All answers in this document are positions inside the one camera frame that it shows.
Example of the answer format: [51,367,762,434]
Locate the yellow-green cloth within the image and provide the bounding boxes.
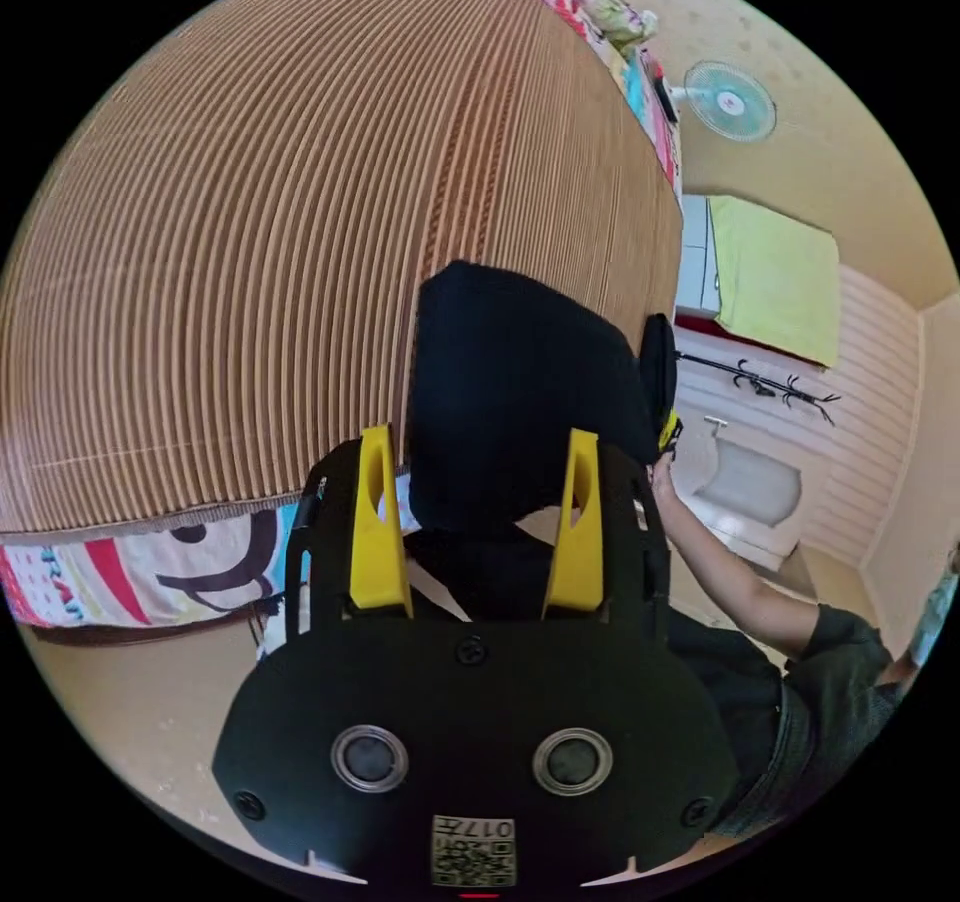
[707,194,842,371]

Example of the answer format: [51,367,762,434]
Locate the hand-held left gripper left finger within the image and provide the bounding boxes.
[350,424,415,616]

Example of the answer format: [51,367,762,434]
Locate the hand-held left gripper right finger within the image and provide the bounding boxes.
[542,428,606,615]

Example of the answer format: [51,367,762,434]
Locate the white and teal fan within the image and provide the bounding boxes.
[669,59,778,144]

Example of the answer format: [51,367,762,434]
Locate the black pants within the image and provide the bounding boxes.
[407,259,666,623]

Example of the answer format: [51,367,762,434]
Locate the person's right forearm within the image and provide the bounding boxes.
[653,493,820,660]

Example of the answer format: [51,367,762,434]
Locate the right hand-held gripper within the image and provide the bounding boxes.
[639,312,685,468]

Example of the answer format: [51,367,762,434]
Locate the black coat rack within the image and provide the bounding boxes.
[674,349,843,428]

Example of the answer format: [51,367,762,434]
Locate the floral pillow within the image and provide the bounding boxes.
[583,0,661,57]

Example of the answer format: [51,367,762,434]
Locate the person's body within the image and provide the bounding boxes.
[665,541,960,840]

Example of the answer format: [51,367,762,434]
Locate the person's right hand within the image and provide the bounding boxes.
[647,457,679,512]

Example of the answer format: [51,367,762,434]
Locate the bed with woven mat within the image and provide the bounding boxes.
[0,0,686,652]

